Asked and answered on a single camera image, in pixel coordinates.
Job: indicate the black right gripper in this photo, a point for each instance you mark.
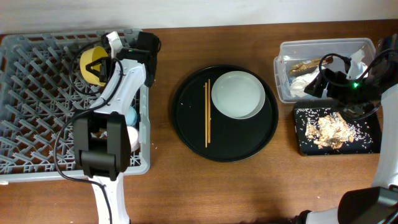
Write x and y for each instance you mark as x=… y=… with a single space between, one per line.
x=353 y=111

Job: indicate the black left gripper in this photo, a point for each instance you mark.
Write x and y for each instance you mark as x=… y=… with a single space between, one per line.
x=108 y=63

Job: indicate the yellow bowl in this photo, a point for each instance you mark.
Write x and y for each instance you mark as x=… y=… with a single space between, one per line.
x=89 y=56

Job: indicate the white napkin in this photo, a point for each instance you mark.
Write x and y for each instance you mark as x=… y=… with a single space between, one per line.
x=300 y=83

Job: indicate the gold snack wrapper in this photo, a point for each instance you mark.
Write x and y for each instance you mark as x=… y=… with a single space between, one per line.
x=304 y=66

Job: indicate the food scraps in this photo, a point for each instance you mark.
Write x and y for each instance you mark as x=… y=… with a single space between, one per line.
x=330 y=131

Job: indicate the blue plastic cup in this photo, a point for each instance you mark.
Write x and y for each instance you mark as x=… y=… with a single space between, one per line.
x=131 y=117

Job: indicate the pink plastic cup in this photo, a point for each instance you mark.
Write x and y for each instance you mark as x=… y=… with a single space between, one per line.
x=133 y=135

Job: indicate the grey round plate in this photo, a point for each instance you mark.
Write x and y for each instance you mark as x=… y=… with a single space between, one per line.
x=238 y=95

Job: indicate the wooden chopstick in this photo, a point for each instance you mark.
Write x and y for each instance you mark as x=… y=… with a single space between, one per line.
x=206 y=115
x=209 y=111

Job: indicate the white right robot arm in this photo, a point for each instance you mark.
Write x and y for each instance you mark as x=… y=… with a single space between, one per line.
x=377 y=204

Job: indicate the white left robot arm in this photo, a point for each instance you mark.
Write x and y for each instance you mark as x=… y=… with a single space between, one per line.
x=103 y=139

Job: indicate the grey dishwasher rack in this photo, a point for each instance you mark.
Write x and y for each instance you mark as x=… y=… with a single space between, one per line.
x=41 y=88

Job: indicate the clear plastic bin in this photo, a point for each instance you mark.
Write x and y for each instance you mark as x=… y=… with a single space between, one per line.
x=294 y=52

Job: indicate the black rectangular tray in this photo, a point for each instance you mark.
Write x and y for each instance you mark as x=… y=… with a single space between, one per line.
x=368 y=131

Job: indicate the round black tray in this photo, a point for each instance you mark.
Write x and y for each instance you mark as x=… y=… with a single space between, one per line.
x=230 y=139

